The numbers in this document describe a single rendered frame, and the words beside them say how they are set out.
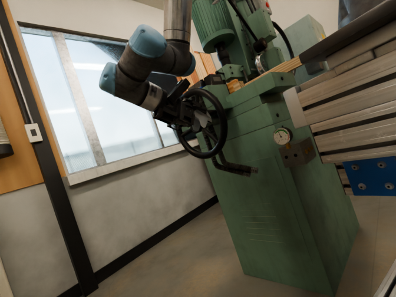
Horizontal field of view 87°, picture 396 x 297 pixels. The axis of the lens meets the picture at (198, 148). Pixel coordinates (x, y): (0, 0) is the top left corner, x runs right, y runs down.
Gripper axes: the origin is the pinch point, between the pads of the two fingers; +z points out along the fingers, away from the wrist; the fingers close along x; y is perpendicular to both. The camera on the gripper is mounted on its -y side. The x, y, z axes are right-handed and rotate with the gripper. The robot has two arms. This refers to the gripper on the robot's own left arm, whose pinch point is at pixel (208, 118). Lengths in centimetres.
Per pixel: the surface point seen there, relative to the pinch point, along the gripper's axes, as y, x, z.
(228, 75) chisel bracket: -36.0, -9.0, 19.7
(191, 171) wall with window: -28, -148, 107
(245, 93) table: -17.6, 2.8, 17.2
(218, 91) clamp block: -20.8, -7.2, 11.2
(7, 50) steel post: -73, -130, -79
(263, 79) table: -18.9, 12.2, 16.5
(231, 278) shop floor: 60, -39, 57
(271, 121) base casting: -5.0, 9.6, 24.6
